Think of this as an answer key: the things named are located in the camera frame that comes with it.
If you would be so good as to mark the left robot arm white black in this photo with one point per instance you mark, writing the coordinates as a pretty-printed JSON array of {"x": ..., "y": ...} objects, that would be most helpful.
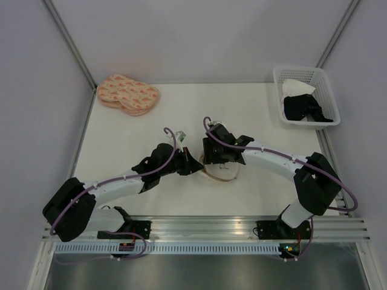
[{"x": 76, "y": 207}]

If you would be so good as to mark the left aluminium frame post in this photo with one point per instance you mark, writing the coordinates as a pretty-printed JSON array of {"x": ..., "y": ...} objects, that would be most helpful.
[{"x": 69, "y": 42}]

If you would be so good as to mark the white mesh laundry bag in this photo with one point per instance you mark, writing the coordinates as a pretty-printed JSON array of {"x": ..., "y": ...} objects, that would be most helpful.
[{"x": 220, "y": 172}]

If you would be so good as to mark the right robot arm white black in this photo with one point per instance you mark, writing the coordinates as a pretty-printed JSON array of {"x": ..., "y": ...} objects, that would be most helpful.
[{"x": 316, "y": 183}]

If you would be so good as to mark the right aluminium frame post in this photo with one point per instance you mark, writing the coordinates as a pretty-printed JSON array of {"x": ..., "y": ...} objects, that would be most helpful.
[{"x": 338, "y": 32}]

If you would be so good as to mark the aluminium frame post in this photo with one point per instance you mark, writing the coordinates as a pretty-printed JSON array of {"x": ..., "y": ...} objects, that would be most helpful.
[
  {"x": 69, "y": 42},
  {"x": 338, "y": 32}
]

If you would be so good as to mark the pink patterned pad stack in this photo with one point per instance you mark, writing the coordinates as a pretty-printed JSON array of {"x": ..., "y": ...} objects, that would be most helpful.
[{"x": 128, "y": 95}]

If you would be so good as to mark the white slotted cable duct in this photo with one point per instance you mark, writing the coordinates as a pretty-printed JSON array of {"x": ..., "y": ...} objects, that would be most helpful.
[{"x": 168, "y": 248}]

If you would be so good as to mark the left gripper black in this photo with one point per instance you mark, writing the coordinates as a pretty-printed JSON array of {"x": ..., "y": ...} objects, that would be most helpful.
[{"x": 190, "y": 164}]

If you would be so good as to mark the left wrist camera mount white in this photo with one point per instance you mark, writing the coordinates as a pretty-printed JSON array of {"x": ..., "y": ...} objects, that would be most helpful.
[{"x": 180, "y": 137}]

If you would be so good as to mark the white plastic basket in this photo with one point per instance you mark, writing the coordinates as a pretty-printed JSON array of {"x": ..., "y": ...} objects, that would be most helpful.
[{"x": 323, "y": 94}]

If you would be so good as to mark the black garment in basket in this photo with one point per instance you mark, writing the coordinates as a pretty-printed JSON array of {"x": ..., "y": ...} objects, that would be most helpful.
[{"x": 298, "y": 107}]

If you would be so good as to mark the white cloth in basket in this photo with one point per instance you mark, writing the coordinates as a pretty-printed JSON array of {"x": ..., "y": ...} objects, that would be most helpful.
[{"x": 292, "y": 88}]

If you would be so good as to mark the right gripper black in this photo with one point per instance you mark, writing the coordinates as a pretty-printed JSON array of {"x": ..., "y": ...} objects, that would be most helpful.
[{"x": 209, "y": 156}]

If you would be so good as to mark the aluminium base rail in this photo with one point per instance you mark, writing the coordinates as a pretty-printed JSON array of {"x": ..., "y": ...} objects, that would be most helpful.
[{"x": 327, "y": 229}]

